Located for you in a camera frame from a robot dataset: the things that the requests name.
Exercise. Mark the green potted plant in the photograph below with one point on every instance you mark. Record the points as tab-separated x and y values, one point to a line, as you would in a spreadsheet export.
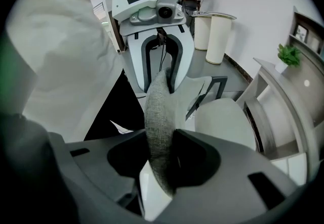
288	56

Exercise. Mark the grey fabric chair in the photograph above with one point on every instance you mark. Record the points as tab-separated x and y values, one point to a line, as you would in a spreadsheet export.
159	122

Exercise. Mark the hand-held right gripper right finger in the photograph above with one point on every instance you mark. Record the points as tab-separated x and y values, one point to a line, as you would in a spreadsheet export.
227	180

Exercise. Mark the person's black trousers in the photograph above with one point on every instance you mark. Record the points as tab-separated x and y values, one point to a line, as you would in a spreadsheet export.
121	111

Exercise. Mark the curved grey reception desk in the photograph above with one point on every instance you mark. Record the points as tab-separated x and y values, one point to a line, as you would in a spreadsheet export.
278	84

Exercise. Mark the person's beige shirt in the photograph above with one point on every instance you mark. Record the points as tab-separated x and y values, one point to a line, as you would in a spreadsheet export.
63	53

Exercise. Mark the black picture frame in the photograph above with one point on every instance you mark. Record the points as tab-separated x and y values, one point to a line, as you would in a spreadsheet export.
301	33

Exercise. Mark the metal stair railing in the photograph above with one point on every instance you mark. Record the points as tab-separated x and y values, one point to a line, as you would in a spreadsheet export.
99	10

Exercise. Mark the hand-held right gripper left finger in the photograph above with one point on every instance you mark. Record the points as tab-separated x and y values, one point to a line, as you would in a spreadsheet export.
96	167

